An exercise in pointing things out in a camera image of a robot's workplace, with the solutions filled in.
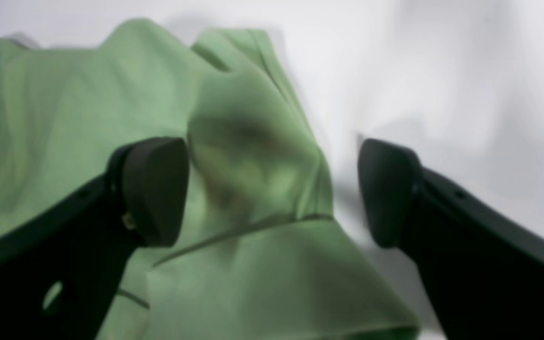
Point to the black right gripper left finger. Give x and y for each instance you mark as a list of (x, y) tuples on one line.
[(59, 273)]

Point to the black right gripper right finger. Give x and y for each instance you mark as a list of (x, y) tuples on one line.
[(482, 272)]

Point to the green T-shirt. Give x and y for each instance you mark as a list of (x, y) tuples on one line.
[(260, 255)]

